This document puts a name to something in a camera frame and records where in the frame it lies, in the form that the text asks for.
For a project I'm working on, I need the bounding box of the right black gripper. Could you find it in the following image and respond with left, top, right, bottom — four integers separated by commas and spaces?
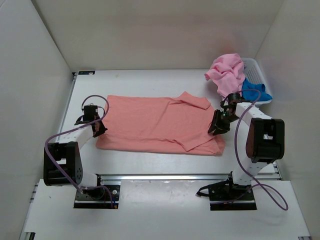
208, 110, 240, 136

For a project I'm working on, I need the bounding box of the salmon pink t shirt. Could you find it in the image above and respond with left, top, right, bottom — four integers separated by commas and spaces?
96, 91, 226, 156

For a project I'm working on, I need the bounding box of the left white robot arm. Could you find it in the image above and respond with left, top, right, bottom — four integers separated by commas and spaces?
43, 105, 108, 199

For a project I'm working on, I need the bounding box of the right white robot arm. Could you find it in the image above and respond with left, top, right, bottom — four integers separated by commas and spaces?
207, 92, 285, 200

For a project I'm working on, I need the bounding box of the blue t shirt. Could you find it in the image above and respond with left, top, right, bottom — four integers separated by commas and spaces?
241, 78, 273, 102

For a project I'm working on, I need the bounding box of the light pink t shirt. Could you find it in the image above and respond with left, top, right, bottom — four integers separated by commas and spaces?
204, 53, 246, 98

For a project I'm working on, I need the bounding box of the blue label sticker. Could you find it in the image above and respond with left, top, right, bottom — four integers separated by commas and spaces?
77, 70, 95, 75

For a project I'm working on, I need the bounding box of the white plastic laundry basket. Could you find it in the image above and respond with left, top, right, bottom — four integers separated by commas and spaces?
241, 57, 272, 106

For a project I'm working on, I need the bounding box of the aluminium table edge rail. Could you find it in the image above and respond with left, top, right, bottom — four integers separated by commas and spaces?
99, 172, 281, 181

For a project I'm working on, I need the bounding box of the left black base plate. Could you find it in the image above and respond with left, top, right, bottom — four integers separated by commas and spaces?
73, 184, 121, 210

